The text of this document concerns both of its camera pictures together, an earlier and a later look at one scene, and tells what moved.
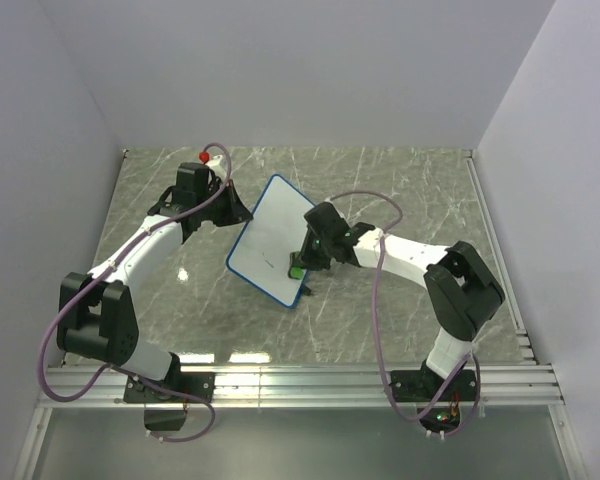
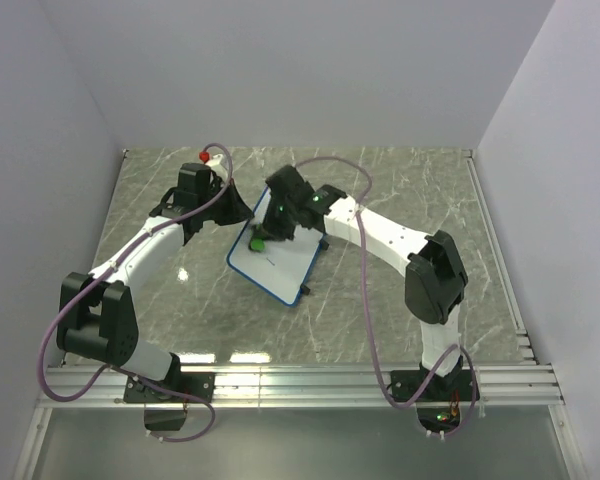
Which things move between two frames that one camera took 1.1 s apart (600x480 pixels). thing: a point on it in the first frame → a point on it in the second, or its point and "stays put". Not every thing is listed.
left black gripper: (237, 213) stays put
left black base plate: (200, 384) stays put
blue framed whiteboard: (260, 254) stays put
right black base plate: (425, 384) stays put
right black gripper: (308, 261) → (268, 231)
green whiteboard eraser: (296, 269) → (257, 244)
